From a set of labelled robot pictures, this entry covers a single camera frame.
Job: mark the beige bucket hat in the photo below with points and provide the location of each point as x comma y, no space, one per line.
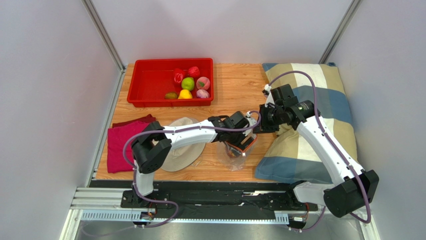
180,158

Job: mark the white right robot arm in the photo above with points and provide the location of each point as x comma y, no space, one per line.
351,187

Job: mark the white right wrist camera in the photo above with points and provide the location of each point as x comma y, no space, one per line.
268,93

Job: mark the red fake bell pepper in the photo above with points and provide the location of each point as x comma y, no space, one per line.
178,76

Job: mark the pink fake peach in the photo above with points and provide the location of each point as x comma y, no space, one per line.
203,83

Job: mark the aluminium frame rail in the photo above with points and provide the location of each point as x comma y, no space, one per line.
119,214

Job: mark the checkered blue beige pillow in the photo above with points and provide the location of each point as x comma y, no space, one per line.
290,158

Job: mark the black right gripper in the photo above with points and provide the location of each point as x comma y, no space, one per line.
263,118

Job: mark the magenta folded cloth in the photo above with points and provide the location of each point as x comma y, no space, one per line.
116,139

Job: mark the brown fake kiwi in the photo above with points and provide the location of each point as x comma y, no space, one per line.
171,96

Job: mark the red fake strawberry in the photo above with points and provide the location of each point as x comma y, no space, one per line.
194,72

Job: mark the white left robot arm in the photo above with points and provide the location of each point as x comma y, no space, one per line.
147,151

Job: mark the clear zip top bag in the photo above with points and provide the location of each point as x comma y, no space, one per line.
232,164

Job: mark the yellow fake lemon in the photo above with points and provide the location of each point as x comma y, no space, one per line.
185,94

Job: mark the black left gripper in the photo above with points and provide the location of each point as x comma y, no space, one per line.
246,144

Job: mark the red plastic bin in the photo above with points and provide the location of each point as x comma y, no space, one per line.
152,79

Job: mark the pink fake onion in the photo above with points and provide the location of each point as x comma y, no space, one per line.
202,94

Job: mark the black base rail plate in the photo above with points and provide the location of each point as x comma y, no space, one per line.
210,199

